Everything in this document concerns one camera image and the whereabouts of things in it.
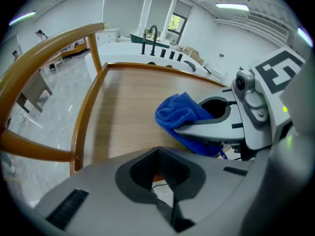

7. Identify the short grey roller blind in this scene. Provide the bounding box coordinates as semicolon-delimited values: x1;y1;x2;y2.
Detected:
175;0;193;18

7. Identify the white ceiling air conditioner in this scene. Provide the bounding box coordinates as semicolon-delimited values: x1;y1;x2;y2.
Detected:
247;13;289;37

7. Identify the black bathtub faucet spout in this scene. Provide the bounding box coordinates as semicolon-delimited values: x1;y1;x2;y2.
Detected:
149;25;158;57

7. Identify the long ceiling light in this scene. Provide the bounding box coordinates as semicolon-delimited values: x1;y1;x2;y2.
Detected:
215;2;250;12
8;10;36;27
297;27;314;48

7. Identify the wooden serving cart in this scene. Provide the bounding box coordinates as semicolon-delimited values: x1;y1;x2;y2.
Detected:
0;22;228;181

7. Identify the wide grey roller blind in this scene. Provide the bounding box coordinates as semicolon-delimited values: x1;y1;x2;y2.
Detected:
103;0;147;38

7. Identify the blue cloth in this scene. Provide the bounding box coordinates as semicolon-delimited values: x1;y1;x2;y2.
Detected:
154;91;228;160

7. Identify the dark wooden desk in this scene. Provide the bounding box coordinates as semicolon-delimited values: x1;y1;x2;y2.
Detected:
16;70;54;114

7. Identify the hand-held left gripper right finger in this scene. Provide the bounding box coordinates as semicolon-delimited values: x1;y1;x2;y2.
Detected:
157;146;253;233

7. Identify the white bathtub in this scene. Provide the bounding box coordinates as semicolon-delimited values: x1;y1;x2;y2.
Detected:
85;41;226;87

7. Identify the white toilet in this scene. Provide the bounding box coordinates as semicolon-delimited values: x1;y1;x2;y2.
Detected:
211;67;230;80

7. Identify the white vanity cabinet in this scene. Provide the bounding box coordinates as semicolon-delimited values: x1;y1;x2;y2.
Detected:
94;28;119;44

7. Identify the orange sofa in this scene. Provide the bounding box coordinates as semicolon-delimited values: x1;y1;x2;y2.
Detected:
60;39;90;59

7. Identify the slim black faucet handle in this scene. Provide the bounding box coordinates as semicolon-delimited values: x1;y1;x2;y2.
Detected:
140;34;148;56

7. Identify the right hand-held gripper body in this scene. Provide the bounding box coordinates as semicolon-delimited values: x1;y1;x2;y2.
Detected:
242;47;307;151

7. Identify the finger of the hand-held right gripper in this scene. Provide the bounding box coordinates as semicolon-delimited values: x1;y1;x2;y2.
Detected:
173;106;246;147
196;88;238;108

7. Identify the open cardboard box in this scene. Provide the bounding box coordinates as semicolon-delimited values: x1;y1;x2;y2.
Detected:
188;49;205;66
178;45;194;57

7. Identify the dark hand shower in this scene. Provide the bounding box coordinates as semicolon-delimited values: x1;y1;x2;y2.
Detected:
183;60;196;73

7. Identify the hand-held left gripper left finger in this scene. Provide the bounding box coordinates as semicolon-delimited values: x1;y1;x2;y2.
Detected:
33;146;188;236

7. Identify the grey gripper camera pod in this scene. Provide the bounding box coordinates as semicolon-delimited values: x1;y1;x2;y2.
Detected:
231;69;270;129

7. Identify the dark framed window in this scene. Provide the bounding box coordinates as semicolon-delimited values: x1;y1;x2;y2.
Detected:
167;13;188;44

